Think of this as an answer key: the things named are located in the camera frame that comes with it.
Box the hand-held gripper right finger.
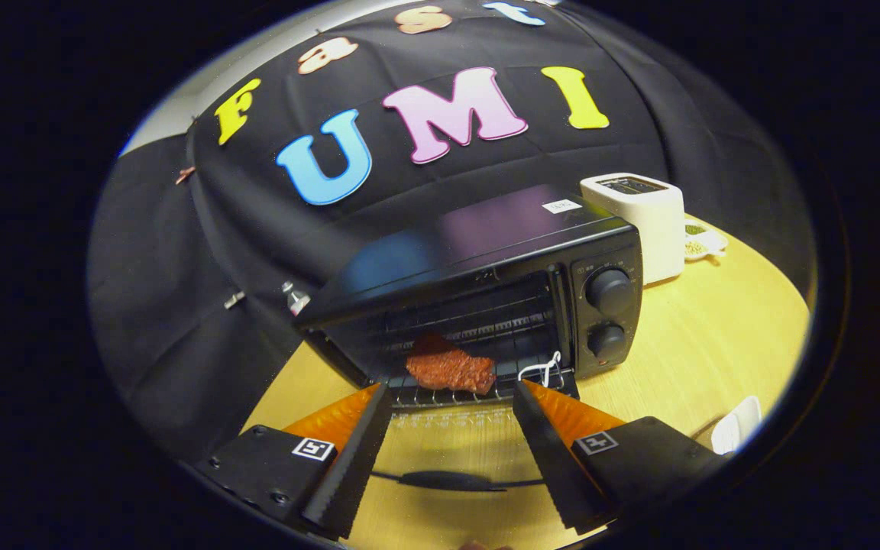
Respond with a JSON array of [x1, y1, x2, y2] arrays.
[[512, 379, 728, 536]]

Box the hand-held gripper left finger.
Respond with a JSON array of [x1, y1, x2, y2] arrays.
[[199, 383, 396, 541]]

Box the brown meat steak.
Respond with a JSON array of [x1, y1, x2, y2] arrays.
[[405, 336, 497, 396]]

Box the black toaster oven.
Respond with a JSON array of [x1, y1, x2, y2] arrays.
[[293, 183, 645, 493]]

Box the white toaster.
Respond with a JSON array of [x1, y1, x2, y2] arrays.
[[579, 173, 687, 287]]

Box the clear bottle pink label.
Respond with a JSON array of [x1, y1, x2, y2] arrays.
[[281, 281, 311, 315]]

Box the white square plate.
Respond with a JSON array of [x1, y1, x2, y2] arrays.
[[711, 395, 762, 456]]

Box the black backdrop cloth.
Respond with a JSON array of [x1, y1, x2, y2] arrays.
[[87, 0, 819, 467]]

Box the small white dish green beans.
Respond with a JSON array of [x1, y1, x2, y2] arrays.
[[683, 220, 730, 262]]

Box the white string tie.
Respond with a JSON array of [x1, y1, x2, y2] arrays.
[[518, 351, 563, 388]]

